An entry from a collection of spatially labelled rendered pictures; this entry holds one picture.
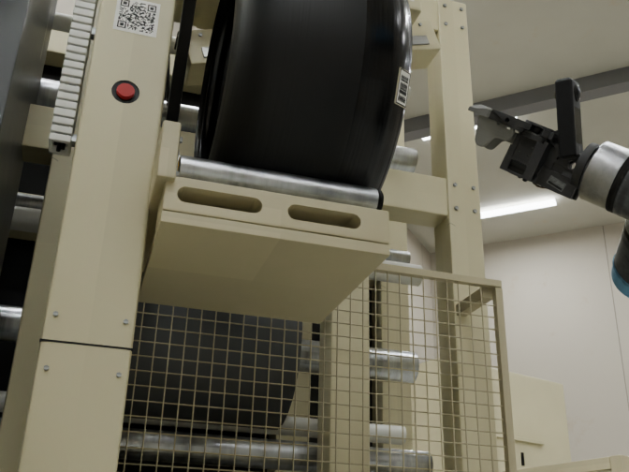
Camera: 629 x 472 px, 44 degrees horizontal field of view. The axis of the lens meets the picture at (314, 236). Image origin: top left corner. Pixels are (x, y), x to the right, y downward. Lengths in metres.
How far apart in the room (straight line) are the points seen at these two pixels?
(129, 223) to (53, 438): 0.34
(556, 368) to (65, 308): 11.53
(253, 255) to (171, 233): 0.14
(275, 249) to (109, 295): 0.26
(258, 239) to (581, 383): 11.32
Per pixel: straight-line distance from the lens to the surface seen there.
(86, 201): 1.26
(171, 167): 1.17
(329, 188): 1.26
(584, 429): 12.24
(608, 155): 1.15
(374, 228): 1.23
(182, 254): 1.25
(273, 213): 1.19
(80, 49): 1.42
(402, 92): 1.32
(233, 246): 1.21
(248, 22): 1.28
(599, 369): 12.39
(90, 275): 1.21
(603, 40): 9.04
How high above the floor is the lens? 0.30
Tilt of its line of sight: 25 degrees up
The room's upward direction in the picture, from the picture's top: 2 degrees clockwise
